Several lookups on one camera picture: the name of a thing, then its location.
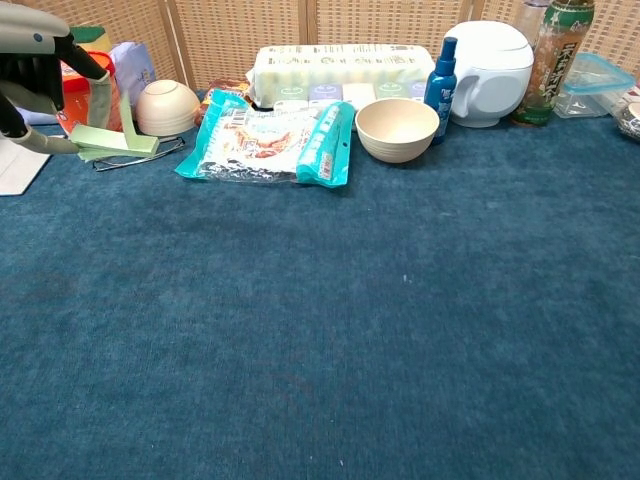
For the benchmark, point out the white tissue paper pack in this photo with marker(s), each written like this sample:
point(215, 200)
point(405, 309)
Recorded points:
point(132, 65)

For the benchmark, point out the green pocket tissue pack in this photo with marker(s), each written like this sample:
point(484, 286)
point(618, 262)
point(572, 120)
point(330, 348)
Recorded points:
point(292, 92)
point(392, 90)

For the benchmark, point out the red instant noodle cup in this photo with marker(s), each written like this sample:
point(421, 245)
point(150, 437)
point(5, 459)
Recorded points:
point(75, 100)

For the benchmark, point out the blue table mat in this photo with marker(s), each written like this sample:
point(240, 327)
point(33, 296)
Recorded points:
point(320, 325)

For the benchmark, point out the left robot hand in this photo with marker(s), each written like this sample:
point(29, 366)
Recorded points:
point(30, 30)

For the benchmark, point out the brown cookie bag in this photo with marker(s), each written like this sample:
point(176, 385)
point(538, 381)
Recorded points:
point(220, 90)

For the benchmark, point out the beige bowl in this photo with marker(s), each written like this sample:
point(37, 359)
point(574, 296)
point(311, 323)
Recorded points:
point(167, 107)
point(397, 130)

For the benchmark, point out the black frame eyeglasses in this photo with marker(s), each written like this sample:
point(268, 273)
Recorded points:
point(120, 164)

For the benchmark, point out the clear container with blue lid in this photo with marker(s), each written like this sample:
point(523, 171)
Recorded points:
point(595, 85)

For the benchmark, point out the white rice cooker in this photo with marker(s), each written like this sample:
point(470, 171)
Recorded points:
point(495, 75)

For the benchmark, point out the toilet paper roll pack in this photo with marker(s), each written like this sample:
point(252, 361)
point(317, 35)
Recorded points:
point(340, 65)

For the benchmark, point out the pale green sticky note pad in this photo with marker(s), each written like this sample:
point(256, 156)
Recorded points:
point(105, 142)

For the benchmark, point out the teal snack package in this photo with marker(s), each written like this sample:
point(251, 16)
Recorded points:
point(260, 145)

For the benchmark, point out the small glass bowl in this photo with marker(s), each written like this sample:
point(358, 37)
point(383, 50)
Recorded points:
point(629, 115)

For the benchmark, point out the green tea bottle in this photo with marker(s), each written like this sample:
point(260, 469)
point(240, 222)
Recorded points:
point(550, 70)

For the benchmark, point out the green and yellow sponge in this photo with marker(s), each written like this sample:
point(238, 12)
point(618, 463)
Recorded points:
point(90, 37)

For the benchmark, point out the blue spray bottle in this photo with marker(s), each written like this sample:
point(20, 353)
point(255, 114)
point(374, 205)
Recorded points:
point(440, 95)

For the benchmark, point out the blue box with grey lid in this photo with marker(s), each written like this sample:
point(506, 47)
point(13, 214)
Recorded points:
point(17, 167)

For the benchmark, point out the wicker folding screen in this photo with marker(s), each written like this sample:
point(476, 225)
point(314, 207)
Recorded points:
point(240, 30)

